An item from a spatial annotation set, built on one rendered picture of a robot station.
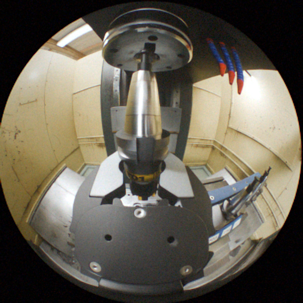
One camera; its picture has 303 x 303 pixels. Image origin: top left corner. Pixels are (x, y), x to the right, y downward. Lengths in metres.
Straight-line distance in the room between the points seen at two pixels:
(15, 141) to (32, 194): 0.47
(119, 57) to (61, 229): 1.05
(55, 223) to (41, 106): 1.05
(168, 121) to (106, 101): 0.47
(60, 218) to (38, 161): 0.55
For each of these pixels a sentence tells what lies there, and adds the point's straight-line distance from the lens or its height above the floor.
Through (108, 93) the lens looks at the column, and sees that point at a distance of 0.70.
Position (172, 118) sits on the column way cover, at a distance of 0.61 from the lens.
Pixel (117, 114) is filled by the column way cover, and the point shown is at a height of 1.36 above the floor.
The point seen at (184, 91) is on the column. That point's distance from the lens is 0.70.
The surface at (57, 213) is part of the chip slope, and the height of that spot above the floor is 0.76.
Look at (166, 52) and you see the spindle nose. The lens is 0.17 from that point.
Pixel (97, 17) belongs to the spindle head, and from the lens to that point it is 0.26.
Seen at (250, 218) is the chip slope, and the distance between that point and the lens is 1.09.
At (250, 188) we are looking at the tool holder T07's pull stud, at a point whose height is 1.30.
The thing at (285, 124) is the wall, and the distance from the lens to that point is 1.02.
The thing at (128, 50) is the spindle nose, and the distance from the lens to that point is 0.17.
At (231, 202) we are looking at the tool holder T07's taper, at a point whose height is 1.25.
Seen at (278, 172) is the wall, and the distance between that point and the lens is 1.01.
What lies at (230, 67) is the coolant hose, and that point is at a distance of 0.23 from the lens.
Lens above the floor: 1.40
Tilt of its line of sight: 29 degrees down
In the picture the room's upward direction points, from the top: 2 degrees clockwise
